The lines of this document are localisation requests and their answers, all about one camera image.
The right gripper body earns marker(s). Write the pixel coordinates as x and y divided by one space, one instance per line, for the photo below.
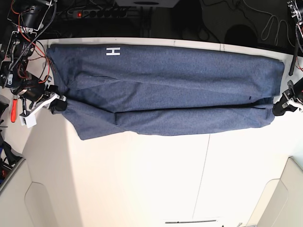
33 94

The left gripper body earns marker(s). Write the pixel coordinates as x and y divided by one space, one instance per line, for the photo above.
295 94

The blue t-shirt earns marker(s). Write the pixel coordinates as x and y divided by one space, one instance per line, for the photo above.
161 90

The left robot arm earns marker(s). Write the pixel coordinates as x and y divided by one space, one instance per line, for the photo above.
296 10

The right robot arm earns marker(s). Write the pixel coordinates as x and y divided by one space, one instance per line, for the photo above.
29 19

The dark clutter at left edge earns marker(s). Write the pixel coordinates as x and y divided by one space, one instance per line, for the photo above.
8 157

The black power strip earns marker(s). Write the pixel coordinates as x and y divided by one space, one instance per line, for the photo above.
97 13

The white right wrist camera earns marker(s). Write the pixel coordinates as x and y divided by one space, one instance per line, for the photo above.
28 121

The orange handled screwdriver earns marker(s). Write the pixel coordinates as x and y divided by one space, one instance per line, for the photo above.
14 108

